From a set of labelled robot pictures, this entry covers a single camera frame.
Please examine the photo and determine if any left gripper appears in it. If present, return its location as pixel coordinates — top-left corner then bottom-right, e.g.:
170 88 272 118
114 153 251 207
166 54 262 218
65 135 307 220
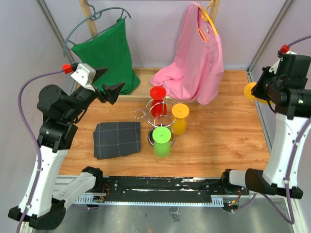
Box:
64 67 125 122

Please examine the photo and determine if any yellow wine glass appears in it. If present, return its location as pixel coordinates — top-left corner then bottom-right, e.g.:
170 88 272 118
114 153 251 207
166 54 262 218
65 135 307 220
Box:
243 82 268 104
170 103 190 135

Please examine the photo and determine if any red wine glass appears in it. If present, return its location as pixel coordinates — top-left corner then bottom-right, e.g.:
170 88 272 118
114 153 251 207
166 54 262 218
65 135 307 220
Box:
150 86 167 117

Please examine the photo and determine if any green wine glass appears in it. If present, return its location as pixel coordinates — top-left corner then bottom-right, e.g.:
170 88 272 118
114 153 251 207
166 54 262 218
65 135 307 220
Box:
152 126 171 158

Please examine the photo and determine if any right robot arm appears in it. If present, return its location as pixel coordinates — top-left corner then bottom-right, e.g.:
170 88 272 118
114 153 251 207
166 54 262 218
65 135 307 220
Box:
117 53 311 199

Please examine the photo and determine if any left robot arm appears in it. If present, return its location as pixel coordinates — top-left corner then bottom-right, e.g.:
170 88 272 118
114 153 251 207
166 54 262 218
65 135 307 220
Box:
8 63 118 232

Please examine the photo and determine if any chrome wine glass rack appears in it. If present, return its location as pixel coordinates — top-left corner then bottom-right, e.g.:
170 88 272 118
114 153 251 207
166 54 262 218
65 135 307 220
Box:
135 96 177 146

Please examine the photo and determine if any green t-shirt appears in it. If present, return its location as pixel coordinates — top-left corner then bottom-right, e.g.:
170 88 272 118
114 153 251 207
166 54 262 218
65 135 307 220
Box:
72 18 140 95

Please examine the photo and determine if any dark grey checked cloth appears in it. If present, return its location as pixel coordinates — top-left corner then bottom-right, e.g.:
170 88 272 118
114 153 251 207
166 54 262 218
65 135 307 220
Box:
93 121 141 160

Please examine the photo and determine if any grey clothes hanger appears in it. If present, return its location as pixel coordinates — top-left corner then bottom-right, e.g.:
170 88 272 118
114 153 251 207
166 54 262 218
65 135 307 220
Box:
63 0 132 57

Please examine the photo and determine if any pink t-shirt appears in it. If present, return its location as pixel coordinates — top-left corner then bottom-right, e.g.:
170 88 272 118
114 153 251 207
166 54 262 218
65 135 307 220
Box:
149 2 224 105

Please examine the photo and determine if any yellow clothes hanger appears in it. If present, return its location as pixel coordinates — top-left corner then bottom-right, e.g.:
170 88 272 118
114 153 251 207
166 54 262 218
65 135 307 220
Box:
198 0 218 42

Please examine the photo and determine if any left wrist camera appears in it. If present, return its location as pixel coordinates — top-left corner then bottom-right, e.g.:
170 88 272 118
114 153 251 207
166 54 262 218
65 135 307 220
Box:
70 63 96 92

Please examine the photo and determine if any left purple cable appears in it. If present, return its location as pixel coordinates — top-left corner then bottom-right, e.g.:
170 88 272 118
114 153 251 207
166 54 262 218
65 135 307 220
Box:
16 63 73 233

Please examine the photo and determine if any purple cable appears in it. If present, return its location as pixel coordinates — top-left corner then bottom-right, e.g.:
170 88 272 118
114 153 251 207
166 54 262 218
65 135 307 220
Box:
263 35 311 225
16 63 73 233

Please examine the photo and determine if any wooden rack left post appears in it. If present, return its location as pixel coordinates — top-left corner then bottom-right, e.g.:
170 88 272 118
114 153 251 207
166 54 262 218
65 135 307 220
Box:
79 0 99 37

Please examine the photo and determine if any wooden rack post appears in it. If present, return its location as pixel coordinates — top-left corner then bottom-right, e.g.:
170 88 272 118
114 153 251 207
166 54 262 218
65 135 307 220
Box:
209 0 221 22
79 0 99 37

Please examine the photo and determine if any wooden rack right post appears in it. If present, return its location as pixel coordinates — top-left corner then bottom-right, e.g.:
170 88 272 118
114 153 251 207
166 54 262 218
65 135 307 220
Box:
209 0 221 22

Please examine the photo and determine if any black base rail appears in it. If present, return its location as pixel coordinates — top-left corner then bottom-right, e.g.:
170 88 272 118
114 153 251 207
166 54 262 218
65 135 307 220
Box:
75 176 243 203

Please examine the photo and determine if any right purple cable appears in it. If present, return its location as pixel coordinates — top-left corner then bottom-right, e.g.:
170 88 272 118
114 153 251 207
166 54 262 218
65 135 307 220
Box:
263 35 311 225

